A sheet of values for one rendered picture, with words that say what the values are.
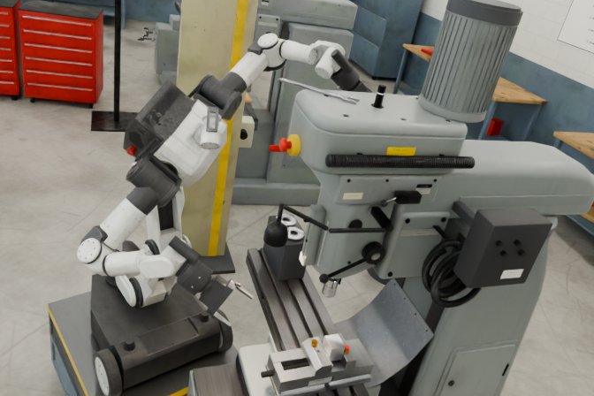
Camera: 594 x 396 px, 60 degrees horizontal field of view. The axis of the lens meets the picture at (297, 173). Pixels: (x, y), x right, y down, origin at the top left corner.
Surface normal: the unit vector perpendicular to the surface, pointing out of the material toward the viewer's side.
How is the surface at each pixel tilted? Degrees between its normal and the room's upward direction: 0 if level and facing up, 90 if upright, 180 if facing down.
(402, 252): 90
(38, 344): 0
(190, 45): 90
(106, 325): 0
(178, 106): 46
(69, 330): 0
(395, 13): 90
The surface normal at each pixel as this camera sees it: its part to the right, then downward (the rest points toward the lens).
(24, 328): 0.17, -0.88
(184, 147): 0.55, -0.28
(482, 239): -0.94, 0.00
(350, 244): 0.30, 0.48
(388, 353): -0.54, -0.62
